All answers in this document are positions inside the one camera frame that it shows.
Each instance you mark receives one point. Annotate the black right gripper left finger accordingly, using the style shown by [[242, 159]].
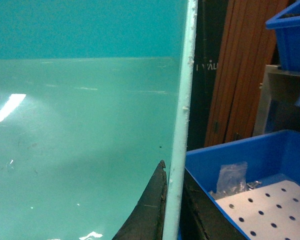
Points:
[[146, 221]]

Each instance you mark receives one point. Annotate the teal plastic tray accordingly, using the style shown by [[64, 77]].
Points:
[[94, 94]]

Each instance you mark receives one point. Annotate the brown wooden door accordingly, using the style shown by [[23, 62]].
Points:
[[246, 48]]

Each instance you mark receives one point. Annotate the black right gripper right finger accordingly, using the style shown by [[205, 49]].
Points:
[[200, 219]]

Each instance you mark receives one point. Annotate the blue bin with perforated sheet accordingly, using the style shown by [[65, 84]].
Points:
[[271, 158]]

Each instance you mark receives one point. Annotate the grey metal shelf frame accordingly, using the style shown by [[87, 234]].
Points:
[[279, 104]]

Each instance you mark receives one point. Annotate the clear plastic bag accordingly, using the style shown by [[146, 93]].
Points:
[[232, 181]]

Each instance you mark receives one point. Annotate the white perforated sheet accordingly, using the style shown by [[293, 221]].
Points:
[[271, 212]]

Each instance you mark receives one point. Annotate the blue bin upper right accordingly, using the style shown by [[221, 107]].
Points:
[[286, 25]]

